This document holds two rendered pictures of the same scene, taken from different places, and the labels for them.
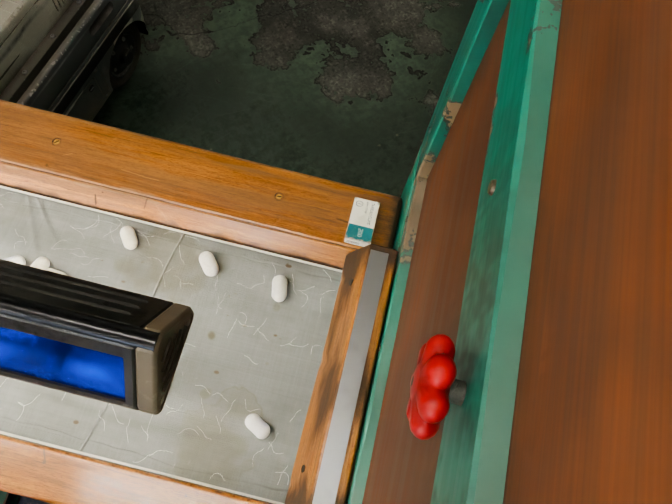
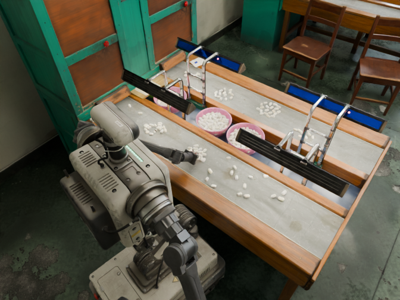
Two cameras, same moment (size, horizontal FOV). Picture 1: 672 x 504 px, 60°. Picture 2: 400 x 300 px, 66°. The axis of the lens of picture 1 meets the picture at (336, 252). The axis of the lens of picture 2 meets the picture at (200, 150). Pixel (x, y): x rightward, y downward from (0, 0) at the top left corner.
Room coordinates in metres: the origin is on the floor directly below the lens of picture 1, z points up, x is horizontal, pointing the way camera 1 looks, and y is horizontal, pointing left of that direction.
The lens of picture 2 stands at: (1.24, 1.66, 2.29)
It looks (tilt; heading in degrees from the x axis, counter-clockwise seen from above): 47 degrees down; 218
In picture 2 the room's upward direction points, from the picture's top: 1 degrees counter-clockwise
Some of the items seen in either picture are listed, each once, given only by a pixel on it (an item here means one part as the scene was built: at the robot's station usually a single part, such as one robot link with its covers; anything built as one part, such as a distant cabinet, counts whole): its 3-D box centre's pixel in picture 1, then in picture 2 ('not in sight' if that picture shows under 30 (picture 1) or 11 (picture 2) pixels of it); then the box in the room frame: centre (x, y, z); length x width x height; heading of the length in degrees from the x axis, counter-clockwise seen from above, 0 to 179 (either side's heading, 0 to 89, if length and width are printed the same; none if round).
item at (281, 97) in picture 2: not in sight; (269, 101); (-0.73, 0.88, 0.67); 1.81 x 0.12 x 0.19; 87
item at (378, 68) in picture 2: not in sight; (381, 68); (-2.18, 1.47, 0.45); 0.44 x 0.43 x 0.91; 108
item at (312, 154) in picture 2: not in sight; (290, 171); (0.04, 1.39, 0.90); 0.20 x 0.19 x 0.45; 87
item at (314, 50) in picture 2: not in sight; (308, 46); (-2.15, 0.66, 0.45); 0.44 x 0.43 x 0.91; 83
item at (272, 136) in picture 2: not in sight; (244, 122); (-0.34, 0.86, 0.71); 1.81 x 0.05 x 0.11; 87
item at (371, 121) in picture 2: not in sight; (333, 104); (-0.44, 1.40, 1.08); 0.62 x 0.08 x 0.07; 87
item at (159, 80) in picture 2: not in sight; (150, 86); (-0.22, 0.03, 0.77); 0.33 x 0.15 x 0.01; 177
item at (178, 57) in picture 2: not in sight; (173, 61); (-0.56, 0.00, 0.83); 0.30 x 0.06 x 0.07; 177
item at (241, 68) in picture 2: not in sight; (208, 53); (-0.48, 0.43, 1.08); 0.62 x 0.08 x 0.07; 87
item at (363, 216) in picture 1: (362, 222); not in sight; (0.33, -0.03, 0.78); 0.06 x 0.04 x 0.02; 177
